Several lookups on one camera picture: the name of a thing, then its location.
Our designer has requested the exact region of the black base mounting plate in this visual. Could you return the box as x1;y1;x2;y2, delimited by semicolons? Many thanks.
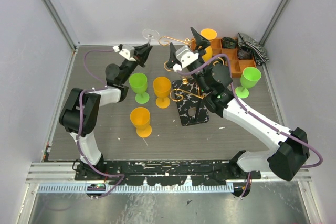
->
75;158;262;186

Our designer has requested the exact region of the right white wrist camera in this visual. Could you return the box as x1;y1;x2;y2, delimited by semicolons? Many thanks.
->
173;45;199;72

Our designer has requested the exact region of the dark cloth compartment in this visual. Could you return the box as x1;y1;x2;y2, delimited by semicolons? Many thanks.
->
237;48;253;60
221;37;238;49

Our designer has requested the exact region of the green goblet left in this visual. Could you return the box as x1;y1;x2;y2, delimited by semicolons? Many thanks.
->
129;73;150;104

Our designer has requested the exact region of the dark cloth rear compartment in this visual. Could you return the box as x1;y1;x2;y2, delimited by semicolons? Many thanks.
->
221;37;238;49

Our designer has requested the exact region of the clear champagne flute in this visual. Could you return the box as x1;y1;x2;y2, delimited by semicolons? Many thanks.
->
142;28;160;48

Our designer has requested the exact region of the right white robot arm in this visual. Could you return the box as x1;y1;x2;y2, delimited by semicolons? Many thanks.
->
165;28;310;181

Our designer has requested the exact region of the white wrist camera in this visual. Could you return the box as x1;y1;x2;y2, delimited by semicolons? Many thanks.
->
112;44;135;61
173;45;199;72

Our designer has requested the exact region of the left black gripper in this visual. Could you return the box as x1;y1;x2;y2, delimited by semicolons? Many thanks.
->
120;43;152;84

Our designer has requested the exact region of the orange goblet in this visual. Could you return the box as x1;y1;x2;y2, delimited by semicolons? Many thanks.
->
130;107;152;138
198;28;218;61
153;77;172;109

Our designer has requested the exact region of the dark cloth right compartment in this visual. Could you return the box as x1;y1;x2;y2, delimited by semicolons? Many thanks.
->
237;48;253;60

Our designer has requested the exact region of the orange goblet front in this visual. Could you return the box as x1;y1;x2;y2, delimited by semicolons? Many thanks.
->
130;107;152;138

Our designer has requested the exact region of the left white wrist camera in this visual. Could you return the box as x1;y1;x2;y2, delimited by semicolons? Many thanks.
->
112;44;135;61

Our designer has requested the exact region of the striped grey cloth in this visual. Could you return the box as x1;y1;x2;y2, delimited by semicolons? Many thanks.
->
237;33;269;66

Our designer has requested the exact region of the green goblet right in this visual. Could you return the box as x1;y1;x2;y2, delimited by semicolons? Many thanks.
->
235;67;262;99

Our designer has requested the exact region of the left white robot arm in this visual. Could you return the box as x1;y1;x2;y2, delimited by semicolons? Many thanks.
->
59;42;152;180

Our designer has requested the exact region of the orange divided tray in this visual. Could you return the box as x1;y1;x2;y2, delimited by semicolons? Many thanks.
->
202;38;256;78

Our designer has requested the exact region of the slotted cable duct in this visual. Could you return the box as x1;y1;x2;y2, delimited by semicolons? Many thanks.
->
37;183;234;194

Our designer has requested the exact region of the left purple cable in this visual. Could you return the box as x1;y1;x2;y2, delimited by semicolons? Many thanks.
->
76;48;125;200

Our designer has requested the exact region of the green goblet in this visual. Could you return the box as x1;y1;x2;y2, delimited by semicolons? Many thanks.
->
235;67;262;99
129;73;150;104

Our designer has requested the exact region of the gold wine glass rack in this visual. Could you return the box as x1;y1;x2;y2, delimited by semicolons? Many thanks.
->
163;40;209;126

